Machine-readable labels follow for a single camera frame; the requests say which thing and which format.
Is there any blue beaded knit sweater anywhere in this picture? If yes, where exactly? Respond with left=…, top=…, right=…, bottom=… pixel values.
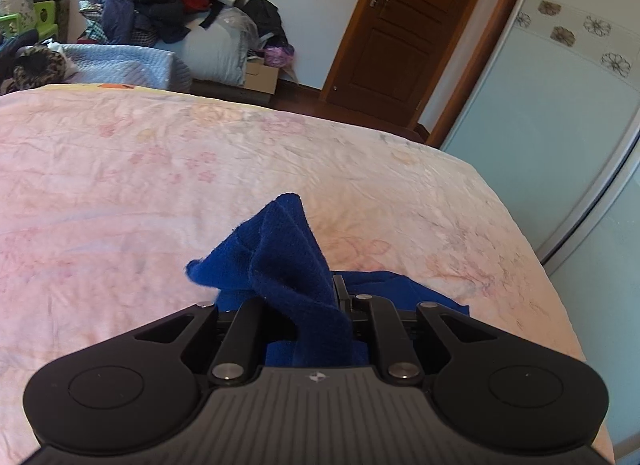
left=185, top=191, right=471, bottom=369

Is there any dark clothes pile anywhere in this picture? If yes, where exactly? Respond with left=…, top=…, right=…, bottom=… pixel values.
left=78, top=0, right=242, bottom=47

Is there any cardboard box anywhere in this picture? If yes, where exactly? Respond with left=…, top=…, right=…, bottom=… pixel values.
left=243, top=59, right=280, bottom=95

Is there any purple plastic bag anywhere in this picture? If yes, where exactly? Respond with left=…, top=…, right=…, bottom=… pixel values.
left=264, top=44, right=295, bottom=69

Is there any pale blue sliding wardrobe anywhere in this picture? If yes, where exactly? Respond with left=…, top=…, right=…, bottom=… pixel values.
left=442, top=0, right=639, bottom=464

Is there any pink floral bed sheet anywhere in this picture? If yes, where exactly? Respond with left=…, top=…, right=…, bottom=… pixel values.
left=0, top=82, right=616, bottom=465

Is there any light grey bundled bedding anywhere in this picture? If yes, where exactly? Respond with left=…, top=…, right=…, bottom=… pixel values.
left=155, top=14, right=248, bottom=87

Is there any brown wooden door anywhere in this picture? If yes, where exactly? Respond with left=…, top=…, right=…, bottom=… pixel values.
left=319, top=0, right=539, bottom=128

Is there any light blue knitted blanket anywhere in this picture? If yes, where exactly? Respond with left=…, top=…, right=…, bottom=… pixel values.
left=62, top=44, right=192, bottom=92

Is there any leopard print garment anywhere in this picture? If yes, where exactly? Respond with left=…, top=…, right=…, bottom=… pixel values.
left=13, top=45, right=66, bottom=90

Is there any green plastic stool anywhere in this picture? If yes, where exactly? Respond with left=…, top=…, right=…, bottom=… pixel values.
left=0, top=0, right=58, bottom=42

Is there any black bag by wall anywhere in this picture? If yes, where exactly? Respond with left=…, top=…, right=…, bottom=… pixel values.
left=242, top=0, right=291, bottom=51

